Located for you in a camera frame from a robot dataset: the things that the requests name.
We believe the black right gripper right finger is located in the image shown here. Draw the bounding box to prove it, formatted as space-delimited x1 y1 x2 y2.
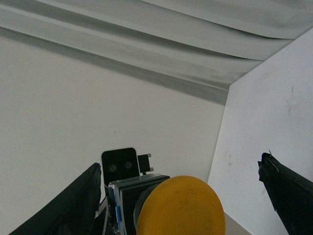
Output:
258 153 313 235

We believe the yellow push button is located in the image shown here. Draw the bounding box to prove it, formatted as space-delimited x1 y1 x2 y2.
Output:
104 173 226 235

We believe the white curtain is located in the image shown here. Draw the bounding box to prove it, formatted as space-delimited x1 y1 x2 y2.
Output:
0 0 313 104

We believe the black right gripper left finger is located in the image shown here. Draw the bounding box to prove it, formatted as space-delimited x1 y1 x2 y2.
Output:
11 163 101 235

